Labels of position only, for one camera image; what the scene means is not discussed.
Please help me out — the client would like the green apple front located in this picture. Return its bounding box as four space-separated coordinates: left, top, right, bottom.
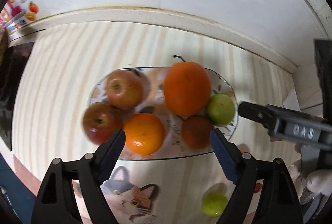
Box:
201 192 228 218

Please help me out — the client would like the floral oval ceramic plate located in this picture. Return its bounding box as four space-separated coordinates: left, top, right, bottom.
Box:
88 66 239 161

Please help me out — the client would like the dark red apple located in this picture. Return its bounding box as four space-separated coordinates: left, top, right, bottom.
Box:
82 102 123 145

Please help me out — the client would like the colourful wall sticker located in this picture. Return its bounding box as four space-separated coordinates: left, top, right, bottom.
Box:
1 0 40 33

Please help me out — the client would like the green apple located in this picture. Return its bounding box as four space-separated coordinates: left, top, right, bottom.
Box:
201 192 228 218
205 94 235 126

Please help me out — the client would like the small dark orange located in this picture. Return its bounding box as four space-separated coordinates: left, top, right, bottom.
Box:
181 115 214 149

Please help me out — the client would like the yellowish red apple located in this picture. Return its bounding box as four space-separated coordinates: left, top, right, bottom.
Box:
106 70 144 110

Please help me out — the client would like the black induction cooktop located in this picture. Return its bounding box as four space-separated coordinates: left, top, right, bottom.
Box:
0 42 34 151

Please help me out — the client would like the cherry tomato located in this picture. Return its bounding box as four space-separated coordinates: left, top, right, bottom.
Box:
254 183 262 193

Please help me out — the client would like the large orange with stem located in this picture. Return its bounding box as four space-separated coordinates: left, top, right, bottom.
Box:
163 61 212 117

